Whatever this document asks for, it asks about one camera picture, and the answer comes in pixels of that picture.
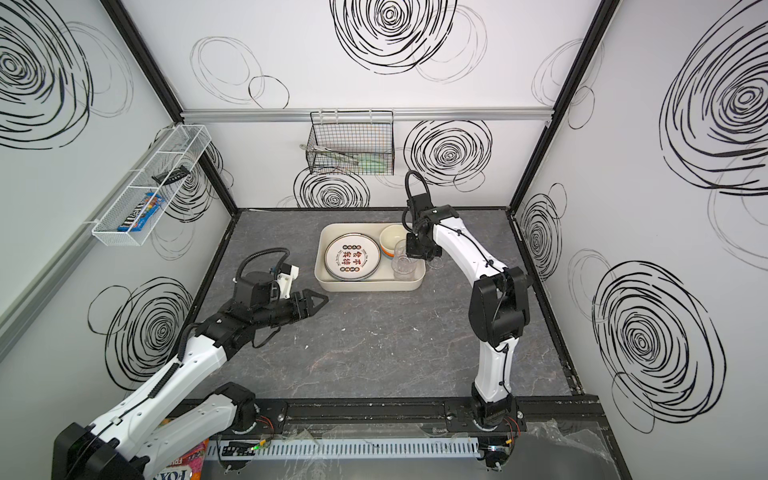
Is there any cream bowl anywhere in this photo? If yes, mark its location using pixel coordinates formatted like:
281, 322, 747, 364
378, 224, 407, 258

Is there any clear plastic cup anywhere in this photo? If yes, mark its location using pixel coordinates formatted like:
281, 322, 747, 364
391, 239, 418, 281
427, 255, 445, 270

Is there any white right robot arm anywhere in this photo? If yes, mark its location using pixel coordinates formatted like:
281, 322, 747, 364
402, 193, 530, 431

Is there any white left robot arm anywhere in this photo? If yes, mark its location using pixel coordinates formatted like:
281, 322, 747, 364
51, 264, 329, 479

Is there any cream plastic bin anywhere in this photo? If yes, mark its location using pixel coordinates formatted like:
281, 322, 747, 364
314, 223, 426, 292

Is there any green item in basket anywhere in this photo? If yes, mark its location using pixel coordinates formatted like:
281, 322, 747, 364
352, 153, 394, 175

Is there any blue candy packet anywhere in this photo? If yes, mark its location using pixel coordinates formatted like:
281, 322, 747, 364
117, 193, 165, 232

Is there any pink fruit candy bag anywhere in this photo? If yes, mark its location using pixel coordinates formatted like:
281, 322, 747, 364
154, 440, 209, 480

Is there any black wire basket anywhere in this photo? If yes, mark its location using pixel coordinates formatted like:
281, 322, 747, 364
303, 109, 395, 175

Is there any clear wall shelf basket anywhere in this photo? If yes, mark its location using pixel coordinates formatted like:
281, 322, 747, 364
91, 124, 211, 247

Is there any white slotted cable duct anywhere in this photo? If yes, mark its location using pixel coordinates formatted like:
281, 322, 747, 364
206, 437, 482, 462

